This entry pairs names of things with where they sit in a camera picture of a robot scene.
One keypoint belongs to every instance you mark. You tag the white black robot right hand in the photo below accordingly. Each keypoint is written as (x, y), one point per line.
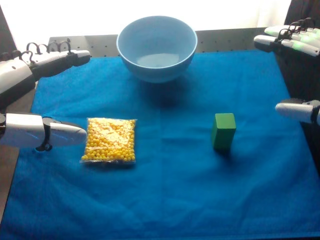
(292, 43)

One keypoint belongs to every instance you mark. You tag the bag of yellow beads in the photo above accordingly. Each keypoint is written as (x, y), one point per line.
(110, 142)

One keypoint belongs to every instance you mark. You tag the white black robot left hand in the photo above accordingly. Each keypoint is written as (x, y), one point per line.
(15, 72)

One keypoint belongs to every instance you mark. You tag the blue cloth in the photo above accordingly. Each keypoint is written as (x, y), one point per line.
(162, 187)

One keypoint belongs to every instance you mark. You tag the light blue bowl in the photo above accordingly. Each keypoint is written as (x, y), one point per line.
(155, 45)

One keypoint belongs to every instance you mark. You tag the dark curtain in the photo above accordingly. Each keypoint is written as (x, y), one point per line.
(302, 10)

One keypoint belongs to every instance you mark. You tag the green rectangular block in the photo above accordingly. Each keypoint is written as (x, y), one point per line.
(223, 135)

